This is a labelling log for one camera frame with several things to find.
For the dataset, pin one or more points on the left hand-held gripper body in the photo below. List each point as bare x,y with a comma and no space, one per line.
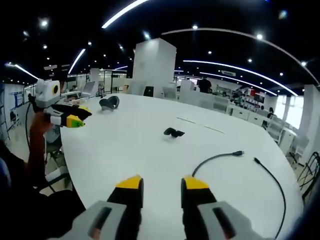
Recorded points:
46,95

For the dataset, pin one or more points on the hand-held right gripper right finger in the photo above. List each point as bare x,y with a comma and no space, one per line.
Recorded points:
200,200

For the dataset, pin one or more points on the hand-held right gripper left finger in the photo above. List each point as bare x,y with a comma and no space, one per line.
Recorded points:
125,200

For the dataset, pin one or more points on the white desk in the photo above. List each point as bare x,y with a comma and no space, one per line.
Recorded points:
140,155

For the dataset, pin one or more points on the open silver laptop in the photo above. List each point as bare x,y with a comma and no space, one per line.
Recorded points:
88,88

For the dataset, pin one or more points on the black curved object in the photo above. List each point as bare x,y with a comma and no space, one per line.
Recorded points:
110,102

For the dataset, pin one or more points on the white square pillar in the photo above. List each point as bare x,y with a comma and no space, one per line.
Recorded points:
153,67

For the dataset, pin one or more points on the person's dark clothing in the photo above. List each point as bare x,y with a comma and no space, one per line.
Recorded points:
30,215

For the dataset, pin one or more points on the white office chair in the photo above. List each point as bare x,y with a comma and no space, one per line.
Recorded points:
276,128

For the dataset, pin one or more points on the black metal rack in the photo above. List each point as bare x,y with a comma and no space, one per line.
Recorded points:
310,172

